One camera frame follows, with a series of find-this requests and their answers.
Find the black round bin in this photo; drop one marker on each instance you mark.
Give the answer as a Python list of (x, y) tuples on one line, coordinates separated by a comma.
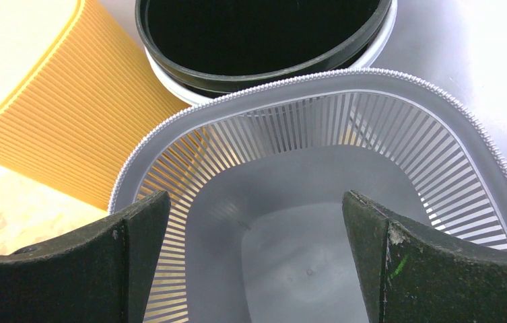
[(200, 50)]

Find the grey plastic basket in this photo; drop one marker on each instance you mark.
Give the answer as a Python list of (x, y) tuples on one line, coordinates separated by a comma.
[(256, 181)]

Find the orange plastic mesh basket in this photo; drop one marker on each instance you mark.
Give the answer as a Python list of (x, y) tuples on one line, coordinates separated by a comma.
[(77, 94)]

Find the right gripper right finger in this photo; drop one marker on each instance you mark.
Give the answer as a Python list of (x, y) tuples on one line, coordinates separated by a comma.
[(409, 272)]

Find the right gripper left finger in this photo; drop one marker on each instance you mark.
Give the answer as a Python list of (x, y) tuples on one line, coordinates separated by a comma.
[(101, 272)]

